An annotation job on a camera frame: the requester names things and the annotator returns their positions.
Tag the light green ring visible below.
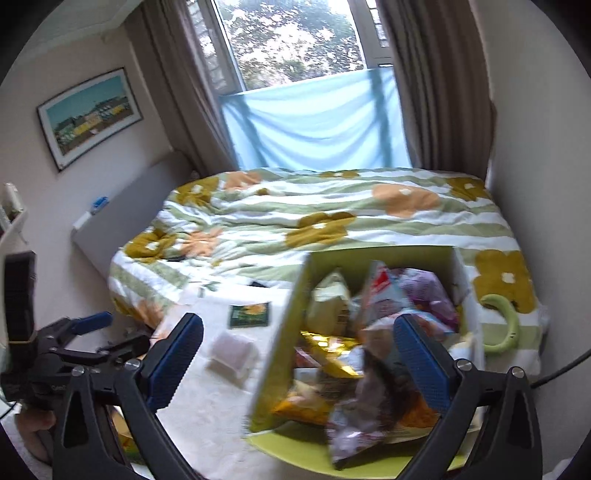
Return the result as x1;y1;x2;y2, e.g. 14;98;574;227
479;294;521;357

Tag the dark green flat sachet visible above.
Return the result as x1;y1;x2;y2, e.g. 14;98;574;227
228;302;273;330

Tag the framed wall picture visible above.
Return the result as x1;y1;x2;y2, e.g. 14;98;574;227
36;67;143;173

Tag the window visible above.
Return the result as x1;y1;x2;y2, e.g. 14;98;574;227
191;0;393;97

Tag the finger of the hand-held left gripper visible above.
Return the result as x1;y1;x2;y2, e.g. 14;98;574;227
36;311;115;358
58;333;153;377

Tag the green cardboard box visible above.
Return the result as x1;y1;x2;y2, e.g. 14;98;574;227
245;246;485;472

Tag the person's left hand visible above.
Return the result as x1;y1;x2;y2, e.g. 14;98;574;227
16;408;58;464

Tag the purple snack packet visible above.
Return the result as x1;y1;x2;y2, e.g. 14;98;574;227
399;269;458;326

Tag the floral striped duvet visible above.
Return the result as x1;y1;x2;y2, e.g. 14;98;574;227
108;167;550;384

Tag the brown curtain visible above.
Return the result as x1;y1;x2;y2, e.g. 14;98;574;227
127;0;241;178
376;0;497;185

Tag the grey headboard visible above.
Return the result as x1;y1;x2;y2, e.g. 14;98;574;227
70;150;197;278

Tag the clear white plastic pack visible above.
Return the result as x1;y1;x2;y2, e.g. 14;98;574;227
207;330;260;385

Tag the light blue cloth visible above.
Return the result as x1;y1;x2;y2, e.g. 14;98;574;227
221;67;414;171

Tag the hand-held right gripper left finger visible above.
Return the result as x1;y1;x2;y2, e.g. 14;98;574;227
53;313;205;480

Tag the pile of snack packets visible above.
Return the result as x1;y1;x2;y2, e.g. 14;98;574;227
272;261;476;469

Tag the black cable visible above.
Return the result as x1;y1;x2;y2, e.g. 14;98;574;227
529;339;591;391

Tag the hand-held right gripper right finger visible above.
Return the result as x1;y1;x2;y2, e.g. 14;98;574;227
392;313;543;480

